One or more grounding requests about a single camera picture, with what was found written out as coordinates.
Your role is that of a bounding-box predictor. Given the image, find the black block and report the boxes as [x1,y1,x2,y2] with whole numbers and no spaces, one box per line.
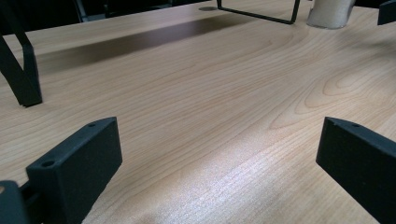
[376,0,396,26]

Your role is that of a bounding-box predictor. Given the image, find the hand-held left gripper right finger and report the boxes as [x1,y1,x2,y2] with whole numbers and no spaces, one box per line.
[315,117,396,224]

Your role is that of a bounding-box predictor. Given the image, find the black wire frame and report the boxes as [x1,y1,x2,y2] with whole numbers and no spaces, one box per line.
[216,0,302,25]

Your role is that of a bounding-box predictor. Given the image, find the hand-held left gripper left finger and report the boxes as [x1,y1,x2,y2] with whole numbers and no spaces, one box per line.
[25,116,123,224]

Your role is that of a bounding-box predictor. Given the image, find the beige rounded object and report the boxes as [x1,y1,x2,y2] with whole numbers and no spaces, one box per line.
[305,0,357,31]

